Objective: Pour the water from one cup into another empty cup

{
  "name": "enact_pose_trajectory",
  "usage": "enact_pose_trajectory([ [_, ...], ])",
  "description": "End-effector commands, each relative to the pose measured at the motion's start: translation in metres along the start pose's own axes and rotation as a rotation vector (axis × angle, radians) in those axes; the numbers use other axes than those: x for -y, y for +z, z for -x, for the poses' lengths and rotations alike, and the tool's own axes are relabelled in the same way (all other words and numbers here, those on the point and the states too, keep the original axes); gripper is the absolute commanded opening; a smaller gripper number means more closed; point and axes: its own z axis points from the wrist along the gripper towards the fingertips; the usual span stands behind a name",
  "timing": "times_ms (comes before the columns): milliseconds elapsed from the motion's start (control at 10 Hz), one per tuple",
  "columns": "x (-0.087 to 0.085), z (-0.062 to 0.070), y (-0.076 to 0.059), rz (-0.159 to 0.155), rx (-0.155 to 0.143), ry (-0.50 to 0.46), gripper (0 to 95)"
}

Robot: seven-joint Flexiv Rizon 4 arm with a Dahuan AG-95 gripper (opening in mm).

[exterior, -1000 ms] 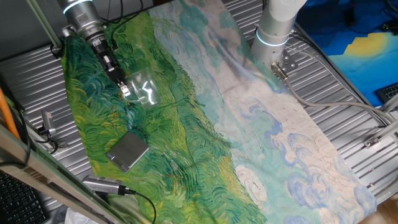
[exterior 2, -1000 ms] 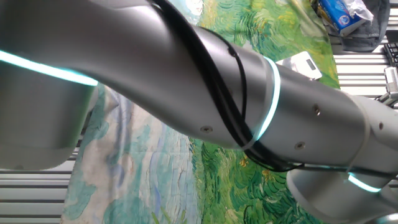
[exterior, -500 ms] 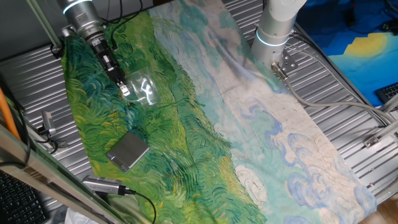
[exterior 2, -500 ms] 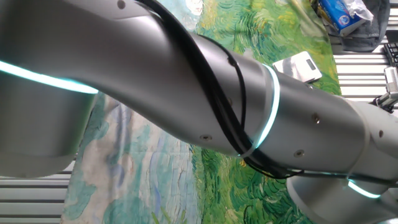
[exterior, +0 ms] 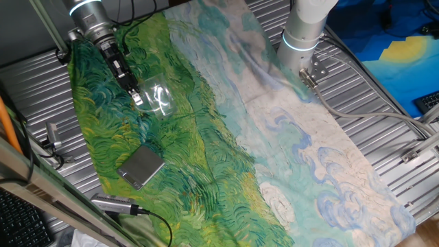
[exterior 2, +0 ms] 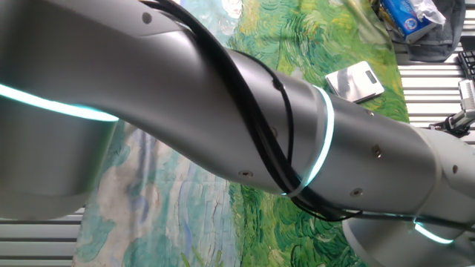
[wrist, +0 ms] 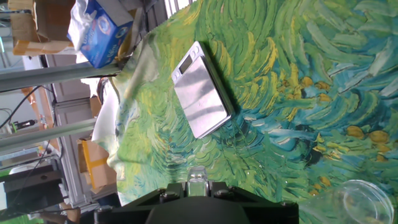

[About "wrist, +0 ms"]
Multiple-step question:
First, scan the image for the aluminium frame beam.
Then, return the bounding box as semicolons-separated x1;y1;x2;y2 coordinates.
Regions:
0;117;98;154
0;61;123;93

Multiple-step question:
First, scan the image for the grey metal cabinet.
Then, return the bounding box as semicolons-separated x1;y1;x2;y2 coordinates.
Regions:
45;53;119;208

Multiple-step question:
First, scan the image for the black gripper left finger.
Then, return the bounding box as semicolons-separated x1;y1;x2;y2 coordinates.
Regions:
93;182;187;224

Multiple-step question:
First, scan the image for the green blue painted tablecloth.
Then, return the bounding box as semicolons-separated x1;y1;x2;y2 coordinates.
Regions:
93;0;398;224

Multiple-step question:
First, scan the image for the blue plastic bag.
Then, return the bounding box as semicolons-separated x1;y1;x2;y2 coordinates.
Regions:
66;0;135;70

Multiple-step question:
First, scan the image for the cardboard box with yellow tape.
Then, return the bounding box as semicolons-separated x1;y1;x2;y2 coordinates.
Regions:
76;138;118;194

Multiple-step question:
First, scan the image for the clear glass mug with handle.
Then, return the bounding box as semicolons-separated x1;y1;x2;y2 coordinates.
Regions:
185;166;210;197

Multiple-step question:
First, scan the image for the clear plastic cup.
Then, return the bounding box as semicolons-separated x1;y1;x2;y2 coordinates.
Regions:
297;179;396;224

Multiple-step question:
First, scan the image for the black box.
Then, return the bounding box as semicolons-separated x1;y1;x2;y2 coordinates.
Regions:
0;164;68;217

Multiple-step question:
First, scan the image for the silver digital pocket scale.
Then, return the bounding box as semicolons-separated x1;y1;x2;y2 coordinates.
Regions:
170;40;235;140

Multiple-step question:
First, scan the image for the brown cardboard box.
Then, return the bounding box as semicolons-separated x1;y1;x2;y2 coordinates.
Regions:
7;0;77;57

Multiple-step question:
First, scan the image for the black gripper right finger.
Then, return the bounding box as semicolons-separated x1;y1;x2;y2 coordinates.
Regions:
207;180;300;224

